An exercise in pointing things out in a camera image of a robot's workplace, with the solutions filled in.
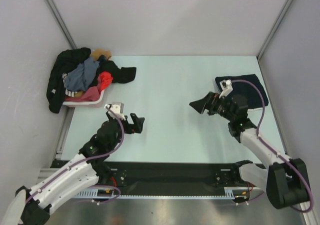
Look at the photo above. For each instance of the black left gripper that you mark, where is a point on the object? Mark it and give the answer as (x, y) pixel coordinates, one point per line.
(136, 127)

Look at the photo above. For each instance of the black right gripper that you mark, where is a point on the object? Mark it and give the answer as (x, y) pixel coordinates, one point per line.
(209, 102)

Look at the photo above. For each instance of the navy maroon garment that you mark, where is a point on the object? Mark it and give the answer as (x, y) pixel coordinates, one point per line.
(244, 89)

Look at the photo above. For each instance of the black white striped tank top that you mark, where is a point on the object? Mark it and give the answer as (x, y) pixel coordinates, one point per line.
(252, 110)

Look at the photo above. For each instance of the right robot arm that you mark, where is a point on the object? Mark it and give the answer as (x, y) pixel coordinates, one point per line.
(284, 180)

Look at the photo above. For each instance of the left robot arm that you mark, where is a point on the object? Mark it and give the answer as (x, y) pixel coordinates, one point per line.
(87, 168)

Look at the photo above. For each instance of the pink plastic basket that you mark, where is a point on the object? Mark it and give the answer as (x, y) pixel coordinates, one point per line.
(94, 104)

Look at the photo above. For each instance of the pink garment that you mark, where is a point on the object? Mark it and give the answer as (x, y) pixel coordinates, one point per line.
(91, 95)

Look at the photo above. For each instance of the red garment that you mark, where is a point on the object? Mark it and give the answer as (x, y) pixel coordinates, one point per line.
(104, 80)

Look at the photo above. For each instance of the grey blue garment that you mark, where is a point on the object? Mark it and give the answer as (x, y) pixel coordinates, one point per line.
(82, 76)

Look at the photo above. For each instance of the tan garment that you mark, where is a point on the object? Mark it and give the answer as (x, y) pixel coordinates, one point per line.
(95, 54)

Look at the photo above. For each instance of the black garment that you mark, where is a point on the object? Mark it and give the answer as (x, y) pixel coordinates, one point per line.
(67, 61)

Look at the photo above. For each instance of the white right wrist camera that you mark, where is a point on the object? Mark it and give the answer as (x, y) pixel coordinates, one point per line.
(226, 88)

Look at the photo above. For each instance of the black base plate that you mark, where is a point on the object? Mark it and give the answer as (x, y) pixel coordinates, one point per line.
(175, 175)

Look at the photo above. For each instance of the white slotted cable duct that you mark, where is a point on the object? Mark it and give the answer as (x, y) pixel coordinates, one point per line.
(166, 192)

